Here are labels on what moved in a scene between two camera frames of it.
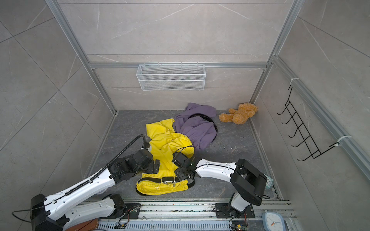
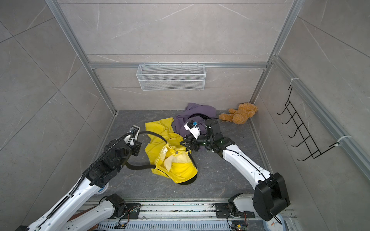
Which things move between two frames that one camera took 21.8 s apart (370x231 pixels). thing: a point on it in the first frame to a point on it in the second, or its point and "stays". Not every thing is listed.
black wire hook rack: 302,131 stays
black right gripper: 180,175 to 193,142
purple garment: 196,122 stays
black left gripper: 153,170 to 137,148
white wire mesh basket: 171,77 stays
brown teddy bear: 240,116 stays
